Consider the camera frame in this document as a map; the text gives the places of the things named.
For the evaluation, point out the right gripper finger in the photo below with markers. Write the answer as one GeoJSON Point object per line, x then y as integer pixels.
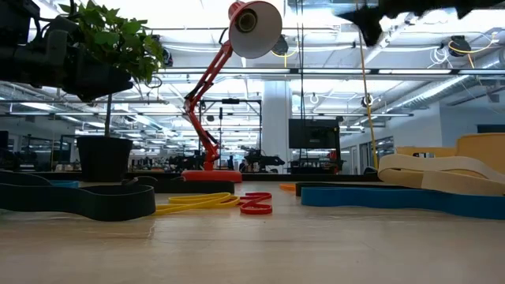
{"type": "Point", "coordinates": [369, 23]}

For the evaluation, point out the black background robot arm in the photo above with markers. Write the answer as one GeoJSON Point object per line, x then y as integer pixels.
{"type": "Point", "coordinates": [264, 159]}

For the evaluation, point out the person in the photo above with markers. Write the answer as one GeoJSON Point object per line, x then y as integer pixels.
{"type": "Point", "coordinates": [231, 162]}

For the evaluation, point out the green potted plant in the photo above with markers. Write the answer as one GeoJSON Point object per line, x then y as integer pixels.
{"type": "Point", "coordinates": [104, 158]}

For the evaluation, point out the yellow rubber band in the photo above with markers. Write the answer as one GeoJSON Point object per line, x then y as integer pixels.
{"type": "Point", "coordinates": [177, 208]}

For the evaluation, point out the black aluminium table frame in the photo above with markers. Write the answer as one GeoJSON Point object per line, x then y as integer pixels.
{"type": "Point", "coordinates": [276, 177]}

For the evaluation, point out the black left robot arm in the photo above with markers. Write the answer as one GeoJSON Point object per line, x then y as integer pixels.
{"type": "Point", "coordinates": [16, 59]}

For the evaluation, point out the yellow plastic bin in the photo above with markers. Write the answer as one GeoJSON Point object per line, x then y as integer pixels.
{"type": "Point", "coordinates": [481, 148]}

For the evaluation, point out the orange rubber band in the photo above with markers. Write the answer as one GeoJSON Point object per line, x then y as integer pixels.
{"type": "Point", "coordinates": [288, 187]}

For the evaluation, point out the blue rubber band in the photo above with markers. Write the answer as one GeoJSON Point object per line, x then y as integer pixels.
{"type": "Point", "coordinates": [394, 197]}
{"type": "Point", "coordinates": [65, 184]}

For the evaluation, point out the beige rubber band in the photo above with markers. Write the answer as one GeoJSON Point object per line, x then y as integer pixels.
{"type": "Point", "coordinates": [453, 183]}

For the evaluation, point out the red desk lamp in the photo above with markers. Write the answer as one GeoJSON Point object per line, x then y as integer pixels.
{"type": "Point", "coordinates": [211, 175]}

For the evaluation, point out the black metal frame rig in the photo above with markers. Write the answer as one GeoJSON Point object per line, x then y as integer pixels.
{"type": "Point", "coordinates": [230, 101]}

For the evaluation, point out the red rubber band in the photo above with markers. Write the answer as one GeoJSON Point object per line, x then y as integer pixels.
{"type": "Point", "coordinates": [256, 211]}

